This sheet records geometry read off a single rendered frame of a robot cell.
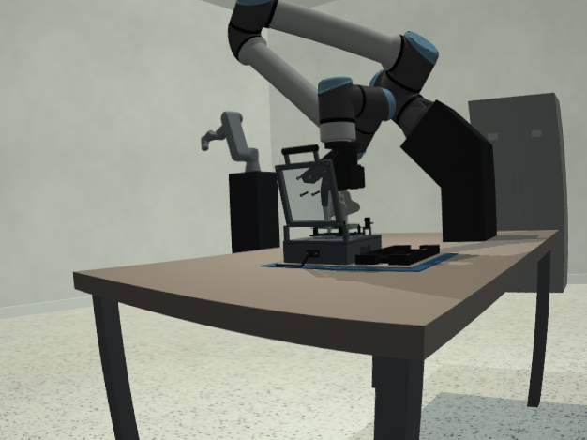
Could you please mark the green circuit board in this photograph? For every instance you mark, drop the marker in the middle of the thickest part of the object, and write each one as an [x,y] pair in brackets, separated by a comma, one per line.
[351,226]

